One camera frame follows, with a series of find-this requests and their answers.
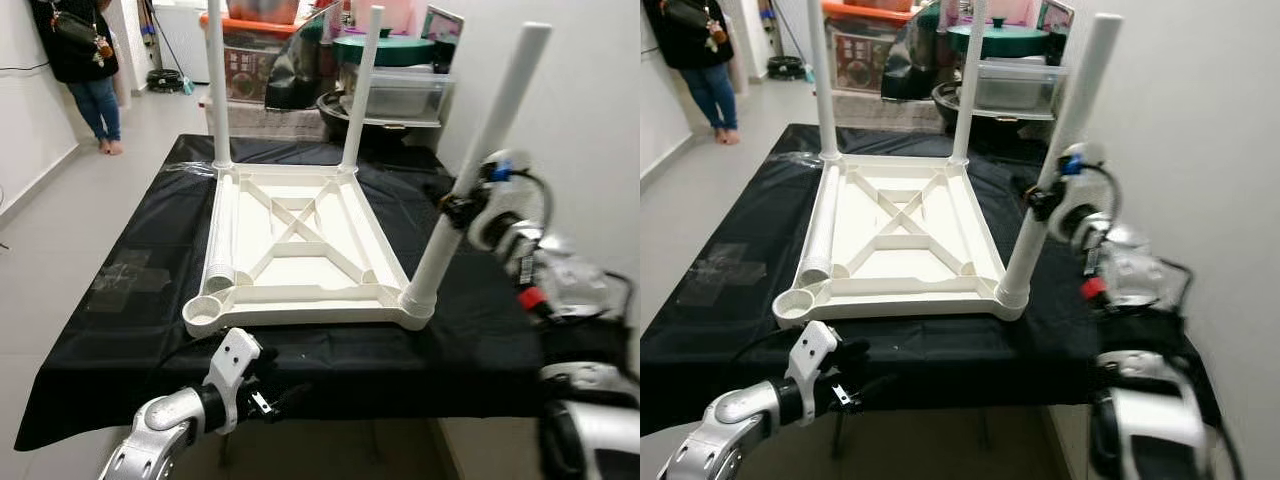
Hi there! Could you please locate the black tablecloth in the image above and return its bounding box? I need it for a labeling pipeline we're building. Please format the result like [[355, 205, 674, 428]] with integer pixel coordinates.
[[15, 133, 641, 451], [640, 123, 1226, 436]]

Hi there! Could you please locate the white plastic table top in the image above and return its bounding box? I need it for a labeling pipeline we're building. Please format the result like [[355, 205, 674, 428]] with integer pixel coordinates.
[[772, 153, 1031, 329], [182, 160, 441, 339]]

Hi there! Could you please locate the clear plastic storage container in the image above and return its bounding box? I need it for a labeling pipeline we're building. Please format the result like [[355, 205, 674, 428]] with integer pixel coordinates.
[[965, 58, 1069, 119], [350, 65, 456, 126]]

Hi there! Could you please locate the black wok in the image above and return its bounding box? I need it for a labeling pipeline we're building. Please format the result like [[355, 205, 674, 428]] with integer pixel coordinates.
[[930, 80, 1061, 131], [315, 90, 446, 141]]

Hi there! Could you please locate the clear tape cross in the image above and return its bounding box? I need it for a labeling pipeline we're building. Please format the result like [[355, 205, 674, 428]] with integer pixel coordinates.
[[88, 250, 171, 313], [680, 242, 769, 306]]

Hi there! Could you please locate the green pot lid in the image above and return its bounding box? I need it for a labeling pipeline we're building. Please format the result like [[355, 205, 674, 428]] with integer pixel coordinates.
[[945, 20, 1051, 59], [333, 30, 441, 69]]

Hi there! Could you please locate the framed picture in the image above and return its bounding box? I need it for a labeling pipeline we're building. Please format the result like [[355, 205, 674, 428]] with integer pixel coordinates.
[[1035, 0, 1079, 61], [420, 5, 466, 71]]

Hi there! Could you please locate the shiny black bag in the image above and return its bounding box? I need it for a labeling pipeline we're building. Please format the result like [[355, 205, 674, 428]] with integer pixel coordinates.
[[265, 5, 341, 111], [880, 0, 951, 101]]

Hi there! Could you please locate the translucent pink plastic container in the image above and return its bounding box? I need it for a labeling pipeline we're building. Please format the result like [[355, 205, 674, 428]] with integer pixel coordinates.
[[352, 0, 416, 36], [975, 0, 1036, 26]]

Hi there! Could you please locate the orange-lidded storage box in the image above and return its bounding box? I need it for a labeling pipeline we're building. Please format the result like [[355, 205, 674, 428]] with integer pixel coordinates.
[[822, 0, 916, 96], [200, 12, 301, 103]]

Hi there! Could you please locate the steel cooking pot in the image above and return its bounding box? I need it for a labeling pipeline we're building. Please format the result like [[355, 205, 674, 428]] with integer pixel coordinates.
[[228, 0, 301, 23]]

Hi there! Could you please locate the person in black apron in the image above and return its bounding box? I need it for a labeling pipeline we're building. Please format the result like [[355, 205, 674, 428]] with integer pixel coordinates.
[[30, 0, 126, 156], [645, 0, 746, 146]]

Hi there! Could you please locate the white chest freezer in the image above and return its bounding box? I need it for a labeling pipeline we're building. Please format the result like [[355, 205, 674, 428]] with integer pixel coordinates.
[[150, 0, 211, 76], [780, 0, 813, 63]]

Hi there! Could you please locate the black crossbody bag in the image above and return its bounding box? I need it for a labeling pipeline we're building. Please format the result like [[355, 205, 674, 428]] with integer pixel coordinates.
[[50, 8, 113, 59], [665, 0, 726, 46]]

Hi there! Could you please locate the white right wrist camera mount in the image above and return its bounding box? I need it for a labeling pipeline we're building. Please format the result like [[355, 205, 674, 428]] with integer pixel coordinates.
[[470, 150, 536, 251], [1050, 143, 1111, 241]]

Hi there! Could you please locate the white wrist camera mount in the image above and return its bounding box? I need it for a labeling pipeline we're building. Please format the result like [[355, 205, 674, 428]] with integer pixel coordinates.
[[785, 320, 841, 429], [203, 327, 263, 436], [1050, 143, 1111, 241], [470, 150, 536, 251]]

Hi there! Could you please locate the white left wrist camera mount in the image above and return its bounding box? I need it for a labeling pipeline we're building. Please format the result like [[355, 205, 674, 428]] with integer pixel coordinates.
[[785, 320, 841, 429], [203, 327, 263, 436]]

